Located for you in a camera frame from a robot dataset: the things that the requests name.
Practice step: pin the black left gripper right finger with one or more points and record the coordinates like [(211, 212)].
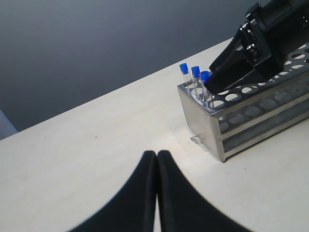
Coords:
[(182, 208)]

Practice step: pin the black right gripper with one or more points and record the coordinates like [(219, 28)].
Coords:
[(277, 29)]

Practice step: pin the stainless steel tube rack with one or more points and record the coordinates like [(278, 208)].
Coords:
[(233, 120)]

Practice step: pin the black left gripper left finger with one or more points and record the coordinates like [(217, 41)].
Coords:
[(132, 209)]

